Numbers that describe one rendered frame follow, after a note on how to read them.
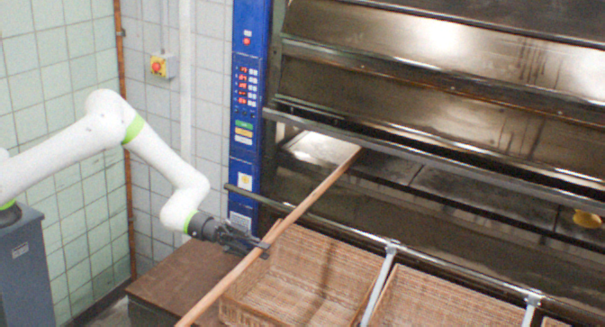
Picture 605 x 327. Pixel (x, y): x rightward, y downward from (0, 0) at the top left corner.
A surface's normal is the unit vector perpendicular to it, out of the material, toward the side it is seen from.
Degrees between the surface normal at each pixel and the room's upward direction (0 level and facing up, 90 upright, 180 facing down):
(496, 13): 90
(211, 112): 90
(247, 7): 90
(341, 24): 70
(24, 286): 90
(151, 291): 0
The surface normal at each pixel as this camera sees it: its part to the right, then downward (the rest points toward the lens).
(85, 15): 0.88, 0.27
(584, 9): -0.46, 0.36
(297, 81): -0.40, 0.04
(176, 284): 0.08, -0.89
